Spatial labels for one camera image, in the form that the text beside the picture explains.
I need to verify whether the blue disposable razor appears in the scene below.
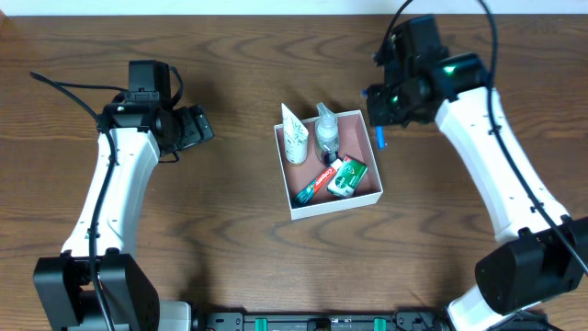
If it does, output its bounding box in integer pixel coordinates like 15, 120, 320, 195
361, 89, 387, 151

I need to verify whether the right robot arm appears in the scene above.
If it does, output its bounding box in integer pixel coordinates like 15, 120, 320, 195
365, 51, 587, 330

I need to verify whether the white cardboard box pink inside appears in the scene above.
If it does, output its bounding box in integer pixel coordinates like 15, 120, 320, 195
273, 108, 385, 222

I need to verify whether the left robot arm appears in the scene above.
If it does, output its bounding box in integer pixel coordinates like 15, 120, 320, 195
33, 103, 214, 330

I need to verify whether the red teal toothpaste tube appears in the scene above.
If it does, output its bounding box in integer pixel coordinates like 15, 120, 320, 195
293, 159, 343, 207

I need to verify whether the white lotion tube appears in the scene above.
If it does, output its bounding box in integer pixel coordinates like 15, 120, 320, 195
281, 104, 309, 165

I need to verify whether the green Dettol soap pack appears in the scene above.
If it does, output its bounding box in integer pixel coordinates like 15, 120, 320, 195
327, 156, 368, 199

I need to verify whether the clear pump soap bottle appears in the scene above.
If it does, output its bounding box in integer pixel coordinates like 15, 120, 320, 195
315, 102, 340, 166

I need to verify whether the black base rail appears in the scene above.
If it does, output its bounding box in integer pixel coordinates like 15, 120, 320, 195
191, 310, 453, 331

